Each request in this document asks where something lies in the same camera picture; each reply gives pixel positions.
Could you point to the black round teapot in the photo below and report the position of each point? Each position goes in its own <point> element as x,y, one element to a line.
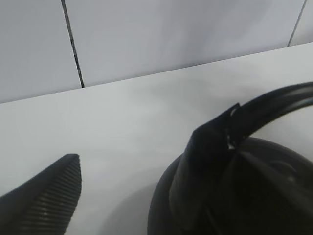
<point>226,182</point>

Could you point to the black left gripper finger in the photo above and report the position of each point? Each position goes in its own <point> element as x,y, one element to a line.
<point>45,204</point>

